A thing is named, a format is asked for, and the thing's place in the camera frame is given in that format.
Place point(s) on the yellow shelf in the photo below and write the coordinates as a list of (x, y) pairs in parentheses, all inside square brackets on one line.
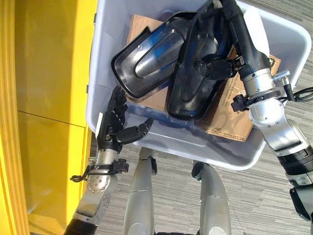
[(44, 98)]

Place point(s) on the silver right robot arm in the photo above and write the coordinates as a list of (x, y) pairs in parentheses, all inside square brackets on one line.
[(281, 132)]

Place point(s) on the silver left robot leg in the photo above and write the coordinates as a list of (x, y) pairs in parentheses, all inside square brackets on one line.
[(139, 195)]

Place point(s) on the black sole-shaped part matte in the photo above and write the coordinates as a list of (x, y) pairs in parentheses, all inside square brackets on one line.
[(193, 98)]

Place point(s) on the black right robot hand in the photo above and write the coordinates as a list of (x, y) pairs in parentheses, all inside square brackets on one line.
[(254, 49)]

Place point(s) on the white plastic box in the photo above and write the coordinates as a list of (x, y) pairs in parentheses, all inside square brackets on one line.
[(281, 44)]

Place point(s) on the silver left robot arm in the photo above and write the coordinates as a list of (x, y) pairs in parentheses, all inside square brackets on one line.
[(97, 186)]

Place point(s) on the black sole-shaped part shiny centre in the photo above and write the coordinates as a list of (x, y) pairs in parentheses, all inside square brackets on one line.
[(137, 63)]

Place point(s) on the silver robot leg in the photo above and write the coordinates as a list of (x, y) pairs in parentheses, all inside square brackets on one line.
[(139, 195), (215, 200)]

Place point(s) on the brown cardboard sheet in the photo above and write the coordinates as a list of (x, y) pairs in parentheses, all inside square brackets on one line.
[(227, 115)]

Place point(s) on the silver right robot leg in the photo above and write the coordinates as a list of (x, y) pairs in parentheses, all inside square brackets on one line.
[(215, 200)]

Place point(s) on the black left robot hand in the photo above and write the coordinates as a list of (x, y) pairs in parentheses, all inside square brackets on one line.
[(111, 127)]

